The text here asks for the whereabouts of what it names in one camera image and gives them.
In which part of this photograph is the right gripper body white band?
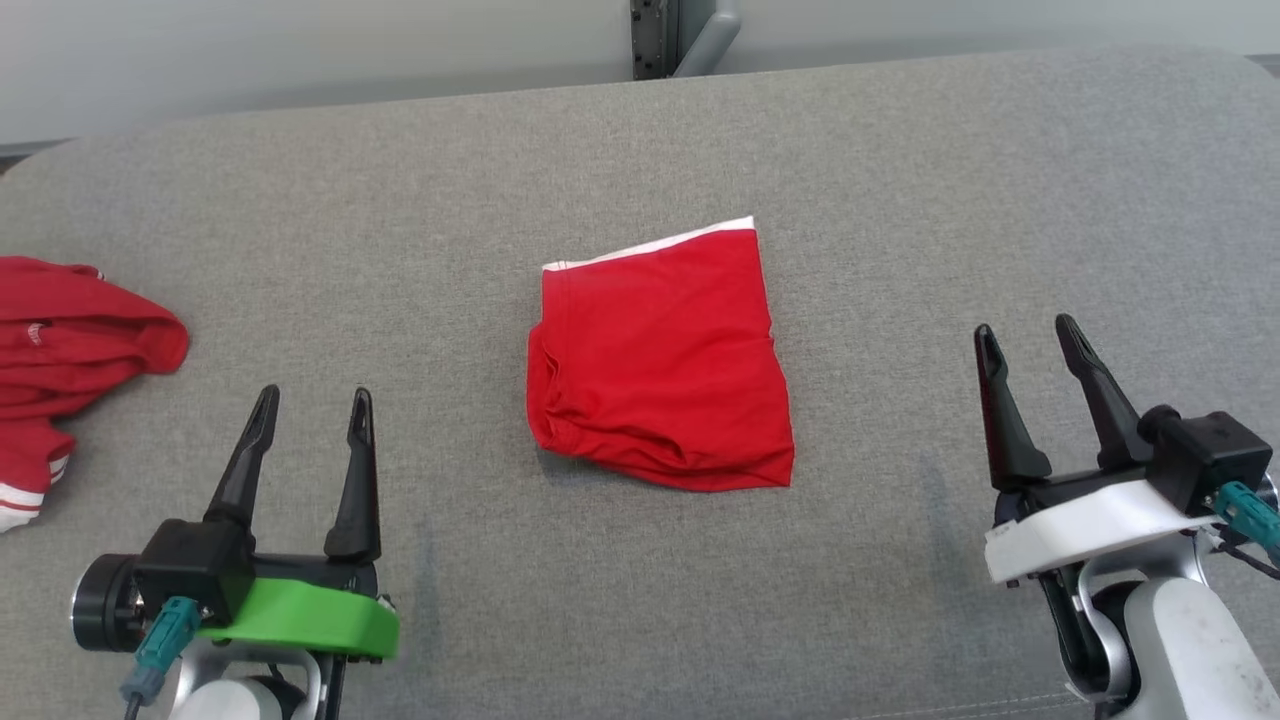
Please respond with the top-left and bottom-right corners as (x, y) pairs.
(984, 464), (1227, 587)

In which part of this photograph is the black perforated metal post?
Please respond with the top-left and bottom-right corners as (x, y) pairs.
(630, 0), (684, 82)

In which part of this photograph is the cable teal connector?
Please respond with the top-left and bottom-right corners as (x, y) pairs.
(1205, 481), (1280, 582)
(119, 596), (202, 720)

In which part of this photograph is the red basketball jersey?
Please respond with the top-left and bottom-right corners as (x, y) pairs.
(0, 255), (191, 535)

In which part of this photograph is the left cable teal connector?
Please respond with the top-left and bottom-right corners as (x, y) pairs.
(119, 596), (202, 720)

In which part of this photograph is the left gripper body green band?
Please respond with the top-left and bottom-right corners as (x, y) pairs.
(195, 548), (402, 664)

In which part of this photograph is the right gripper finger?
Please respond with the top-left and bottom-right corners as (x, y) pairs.
(1054, 313), (1153, 472)
(973, 323), (1054, 492)

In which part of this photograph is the right cable teal connector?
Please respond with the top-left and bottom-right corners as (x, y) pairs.
(1205, 481), (1280, 582)

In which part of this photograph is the red shorts white trim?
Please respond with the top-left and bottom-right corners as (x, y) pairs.
(526, 215), (797, 493)

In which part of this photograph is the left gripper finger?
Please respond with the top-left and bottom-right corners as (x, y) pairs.
(322, 387), (383, 564)
(204, 384), (282, 532)

